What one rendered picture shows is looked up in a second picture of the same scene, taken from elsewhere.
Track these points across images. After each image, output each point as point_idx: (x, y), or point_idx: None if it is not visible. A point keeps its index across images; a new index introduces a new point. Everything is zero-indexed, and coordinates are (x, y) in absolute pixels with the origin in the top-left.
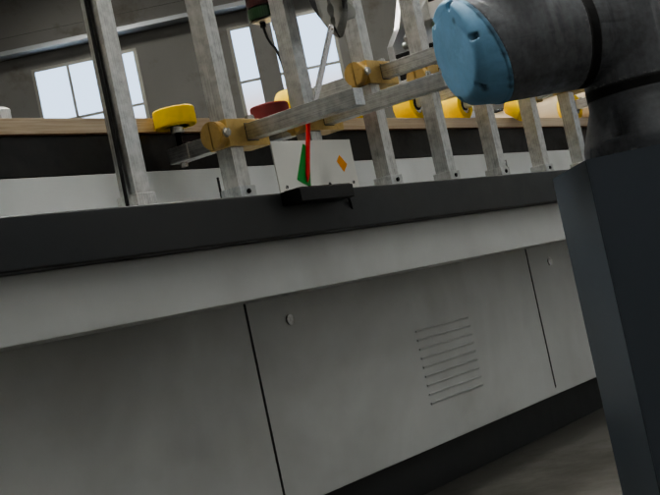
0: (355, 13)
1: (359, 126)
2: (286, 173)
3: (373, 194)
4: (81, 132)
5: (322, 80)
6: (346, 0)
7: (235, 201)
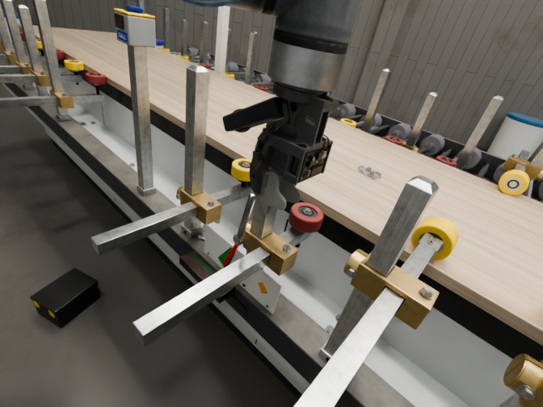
0: (281, 206)
1: (514, 325)
2: (211, 247)
3: (273, 329)
4: (211, 144)
5: (243, 227)
6: (253, 185)
7: (167, 228)
